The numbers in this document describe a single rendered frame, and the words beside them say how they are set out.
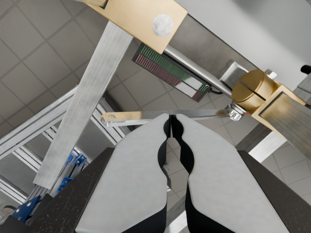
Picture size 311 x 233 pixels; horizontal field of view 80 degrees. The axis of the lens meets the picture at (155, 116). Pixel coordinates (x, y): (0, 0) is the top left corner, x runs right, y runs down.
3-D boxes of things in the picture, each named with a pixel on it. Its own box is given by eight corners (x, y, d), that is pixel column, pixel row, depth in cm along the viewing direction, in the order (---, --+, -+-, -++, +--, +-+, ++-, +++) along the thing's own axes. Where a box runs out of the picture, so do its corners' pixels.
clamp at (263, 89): (286, 135, 31) (308, 155, 26) (225, 94, 27) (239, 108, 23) (316, 109, 29) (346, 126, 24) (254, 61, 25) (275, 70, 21)
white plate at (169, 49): (255, 108, 42) (282, 132, 33) (158, 40, 35) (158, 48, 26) (257, 106, 42) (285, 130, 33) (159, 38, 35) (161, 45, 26)
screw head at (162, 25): (165, 41, 20) (165, 42, 19) (148, 29, 19) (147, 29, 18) (177, 22, 19) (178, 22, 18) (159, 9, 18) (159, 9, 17)
